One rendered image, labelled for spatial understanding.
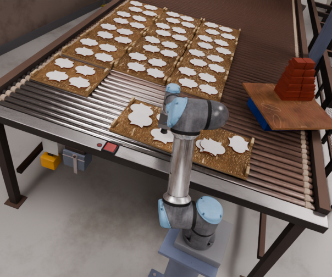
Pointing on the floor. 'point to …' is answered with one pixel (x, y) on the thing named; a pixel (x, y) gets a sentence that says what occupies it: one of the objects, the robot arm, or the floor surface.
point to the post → (328, 29)
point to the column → (181, 261)
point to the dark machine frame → (330, 86)
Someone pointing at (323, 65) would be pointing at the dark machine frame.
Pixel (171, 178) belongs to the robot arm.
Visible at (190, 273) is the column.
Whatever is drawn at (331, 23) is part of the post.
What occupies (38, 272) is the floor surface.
